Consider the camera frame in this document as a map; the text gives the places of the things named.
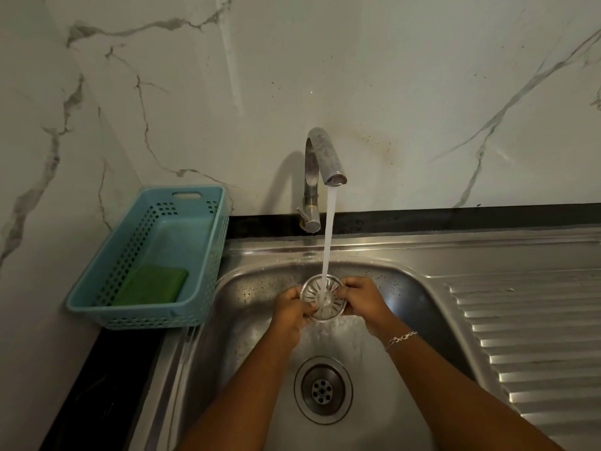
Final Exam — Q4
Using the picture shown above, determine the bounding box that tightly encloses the person's left hand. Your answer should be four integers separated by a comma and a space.
271, 285, 318, 350

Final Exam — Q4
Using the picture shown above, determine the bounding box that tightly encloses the person's right hand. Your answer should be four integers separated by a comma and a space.
336, 276, 400, 340

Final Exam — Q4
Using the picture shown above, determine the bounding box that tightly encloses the round steel sink strainer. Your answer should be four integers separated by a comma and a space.
300, 274, 349, 322

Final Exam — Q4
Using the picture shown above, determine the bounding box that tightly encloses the person's left forearm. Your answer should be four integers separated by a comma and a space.
177, 327, 297, 451

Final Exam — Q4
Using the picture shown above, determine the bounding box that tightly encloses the person's right forearm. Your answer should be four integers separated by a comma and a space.
378, 319, 565, 451

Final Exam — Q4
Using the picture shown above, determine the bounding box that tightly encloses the stainless steel sink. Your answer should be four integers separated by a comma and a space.
128, 226, 601, 451

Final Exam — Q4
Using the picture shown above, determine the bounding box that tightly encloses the steel sink drain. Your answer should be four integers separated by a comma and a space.
294, 356, 354, 425

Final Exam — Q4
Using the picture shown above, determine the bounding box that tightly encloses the steel kitchen faucet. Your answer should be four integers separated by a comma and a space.
295, 127, 348, 234

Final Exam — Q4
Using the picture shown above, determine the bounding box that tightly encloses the green scrub sponge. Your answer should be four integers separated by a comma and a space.
113, 264, 189, 307

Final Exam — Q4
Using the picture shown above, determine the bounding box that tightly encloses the light blue plastic basket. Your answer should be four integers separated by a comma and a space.
66, 185, 231, 330

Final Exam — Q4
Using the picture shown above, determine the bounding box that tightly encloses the silver chain bracelet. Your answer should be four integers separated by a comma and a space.
386, 331, 419, 349

